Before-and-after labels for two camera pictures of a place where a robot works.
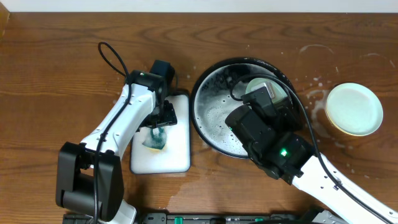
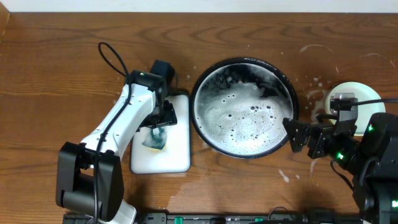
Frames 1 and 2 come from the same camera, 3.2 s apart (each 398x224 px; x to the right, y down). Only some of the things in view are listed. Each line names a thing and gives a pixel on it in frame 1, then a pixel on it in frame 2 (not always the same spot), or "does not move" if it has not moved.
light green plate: (276, 91) to (363, 92)
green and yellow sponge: (157, 140) does not move
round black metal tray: (218, 91) does not move
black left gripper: (162, 117) does not move
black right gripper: (295, 126) to (323, 134)
